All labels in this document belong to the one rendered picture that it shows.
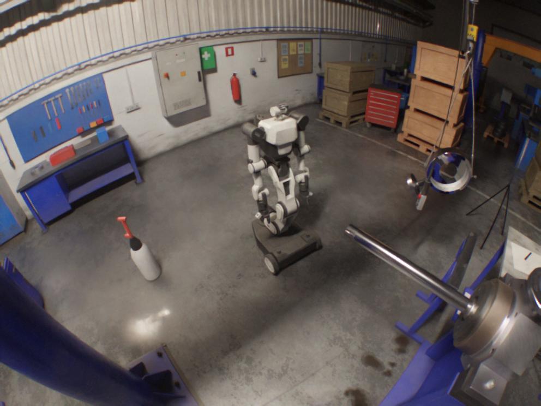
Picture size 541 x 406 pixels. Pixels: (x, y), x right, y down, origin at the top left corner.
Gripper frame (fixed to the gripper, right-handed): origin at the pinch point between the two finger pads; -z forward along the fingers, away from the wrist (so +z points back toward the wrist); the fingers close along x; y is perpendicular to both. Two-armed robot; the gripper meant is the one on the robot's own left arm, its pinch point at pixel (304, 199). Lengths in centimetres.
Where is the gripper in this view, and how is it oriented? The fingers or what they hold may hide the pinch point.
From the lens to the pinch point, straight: 236.8
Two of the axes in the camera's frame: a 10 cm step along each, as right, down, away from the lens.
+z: -1.5, -8.6, -4.8
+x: 5.3, 3.4, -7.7
